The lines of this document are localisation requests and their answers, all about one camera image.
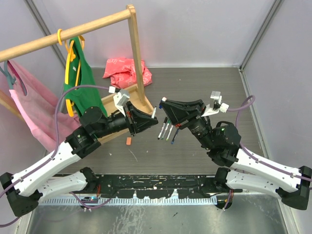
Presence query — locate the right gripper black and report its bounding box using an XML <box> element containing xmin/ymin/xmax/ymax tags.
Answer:
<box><xmin>160</xmin><ymin>98</ymin><xmax>215</xmax><ymax>150</ymax></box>

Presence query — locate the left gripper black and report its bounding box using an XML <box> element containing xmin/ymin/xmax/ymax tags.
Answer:
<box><xmin>95</xmin><ymin>100</ymin><xmax>158</xmax><ymax>138</ymax></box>

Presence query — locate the white pen green tip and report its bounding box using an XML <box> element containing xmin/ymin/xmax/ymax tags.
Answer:
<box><xmin>166</xmin><ymin>125</ymin><xmax>174</xmax><ymax>141</ymax></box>

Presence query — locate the short white pen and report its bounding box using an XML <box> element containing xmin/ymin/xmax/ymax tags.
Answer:
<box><xmin>151</xmin><ymin>106</ymin><xmax>157</xmax><ymax>118</ymax></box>

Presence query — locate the long white green pen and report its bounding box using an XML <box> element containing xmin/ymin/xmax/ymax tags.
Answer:
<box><xmin>161</xmin><ymin>122</ymin><xmax>170</xmax><ymax>140</ymax></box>

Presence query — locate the white pen black tip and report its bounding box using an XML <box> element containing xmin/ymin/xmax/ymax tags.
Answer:
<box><xmin>157</xmin><ymin>123</ymin><xmax>166</xmax><ymax>139</ymax></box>

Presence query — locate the orange eraser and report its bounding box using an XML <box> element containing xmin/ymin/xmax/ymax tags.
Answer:
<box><xmin>126</xmin><ymin>137</ymin><xmax>132</xmax><ymax>145</ymax></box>

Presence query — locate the blue pen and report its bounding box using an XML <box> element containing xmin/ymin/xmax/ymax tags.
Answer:
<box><xmin>171</xmin><ymin>129</ymin><xmax>179</xmax><ymax>144</ymax></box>

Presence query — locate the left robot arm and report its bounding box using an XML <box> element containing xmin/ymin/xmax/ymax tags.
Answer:
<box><xmin>0</xmin><ymin>101</ymin><xmax>158</xmax><ymax>217</ymax></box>

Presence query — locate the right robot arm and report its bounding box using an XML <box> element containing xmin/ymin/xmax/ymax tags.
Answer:
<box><xmin>159</xmin><ymin>97</ymin><xmax>312</xmax><ymax>210</ymax></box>

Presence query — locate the wooden clothes rack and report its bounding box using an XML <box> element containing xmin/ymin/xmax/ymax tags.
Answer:
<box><xmin>0</xmin><ymin>4</ymin><xmax>156</xmax><ymax>144</ymax></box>

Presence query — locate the red patterned cloth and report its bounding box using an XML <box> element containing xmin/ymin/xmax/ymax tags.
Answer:
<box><xmin>102</xmin><ymin>57</ymin><xmax>153</xmax><ymax>90</ymax></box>

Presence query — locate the green tank top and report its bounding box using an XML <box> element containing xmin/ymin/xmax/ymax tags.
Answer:
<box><xmin>63</xmin><ymin>36</ymin><xmax>107</xmax><ymax>117</ymax></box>

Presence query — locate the yellow plastic hanger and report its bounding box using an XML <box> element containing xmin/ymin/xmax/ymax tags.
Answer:
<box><xmin>57</xmin><ymin>28</ymin><xmax>85</xmax><ymax>117</ymax></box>

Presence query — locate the pink shirt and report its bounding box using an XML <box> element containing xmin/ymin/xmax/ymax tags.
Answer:
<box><xmin>6</xmin><ymin>59</ymin><xmax>83</xmax><ymax>150</ymax></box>

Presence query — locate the grey blue hanger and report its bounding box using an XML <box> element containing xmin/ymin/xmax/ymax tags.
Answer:
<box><xmin>0</xmin><ymin>60</ymin><xmax>27</xmax><ymax>96</ymax></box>

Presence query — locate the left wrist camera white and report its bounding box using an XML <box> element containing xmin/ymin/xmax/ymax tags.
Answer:
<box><xmin>108</xmin><ymin>86</ymin><xmax>130</xmax><ymax>116</ymax></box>

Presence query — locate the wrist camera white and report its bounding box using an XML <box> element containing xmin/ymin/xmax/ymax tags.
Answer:
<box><xmin>108</xmin><ymin>86</ymin><xmax>130</xmax><ymax>116</ymax></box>
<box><xmin>201</xmin><ymin>91</ymin><xmax>229</xmax><ymax>117</ymax></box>

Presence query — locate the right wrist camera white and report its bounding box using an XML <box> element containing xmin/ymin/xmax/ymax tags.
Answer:
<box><xmin>201</xmin><ymin>91</ymin><xmax>229</xmax><ymax>117</ymax></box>

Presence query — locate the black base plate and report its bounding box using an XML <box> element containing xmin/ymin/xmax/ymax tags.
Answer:
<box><xmin>69</xmin><ymin>173</ymin><xmax>234</xmax><ymax>198</ymax></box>

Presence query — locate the white cable duct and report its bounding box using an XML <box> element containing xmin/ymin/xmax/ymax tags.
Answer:
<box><xmin>40</xmin><ymin>194</ymin><xmax>217</xmax><ymax>206</ymax></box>

